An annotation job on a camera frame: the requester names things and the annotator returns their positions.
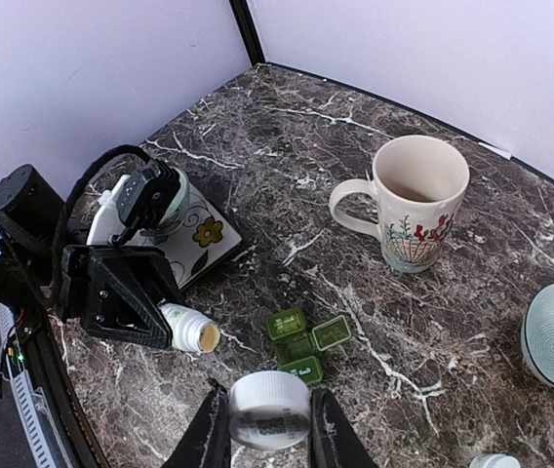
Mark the white pill bottle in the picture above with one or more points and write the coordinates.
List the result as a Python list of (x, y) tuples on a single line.
[(191, 330), (494, 460)]

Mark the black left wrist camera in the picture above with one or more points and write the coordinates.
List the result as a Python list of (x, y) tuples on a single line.
[(146, 196)]

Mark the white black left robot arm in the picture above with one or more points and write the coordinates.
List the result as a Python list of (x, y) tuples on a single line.
[(14, 292)]

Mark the white mug with coral pattern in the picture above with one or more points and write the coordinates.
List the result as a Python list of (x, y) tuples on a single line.
[(418, 184)]

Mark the black frame post left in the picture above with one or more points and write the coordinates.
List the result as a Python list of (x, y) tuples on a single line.
[(248, 31)]

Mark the square floral plate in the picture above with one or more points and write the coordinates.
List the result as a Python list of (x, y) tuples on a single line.
[(204, 239)]

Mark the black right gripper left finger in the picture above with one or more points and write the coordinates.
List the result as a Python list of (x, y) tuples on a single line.
[(206, 442)]

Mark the white bottle cap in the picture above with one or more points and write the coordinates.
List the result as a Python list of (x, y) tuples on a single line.
[(269, 410)]

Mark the black front table rail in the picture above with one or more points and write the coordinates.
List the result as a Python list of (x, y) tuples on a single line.
[(47, 370)]

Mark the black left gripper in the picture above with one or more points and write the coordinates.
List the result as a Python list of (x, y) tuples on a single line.
[(116, 293)]

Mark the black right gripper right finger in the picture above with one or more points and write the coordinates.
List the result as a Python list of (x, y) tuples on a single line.
[(332, 441)]

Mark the white slotted cable duct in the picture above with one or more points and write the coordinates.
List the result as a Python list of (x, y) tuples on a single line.
[(32, 406)]

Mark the plain celadon green bowl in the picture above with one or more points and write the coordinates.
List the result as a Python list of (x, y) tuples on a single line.
[(176, 212)]

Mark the green weekly pill organizer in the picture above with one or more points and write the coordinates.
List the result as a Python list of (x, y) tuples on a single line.
[(298, 347)]

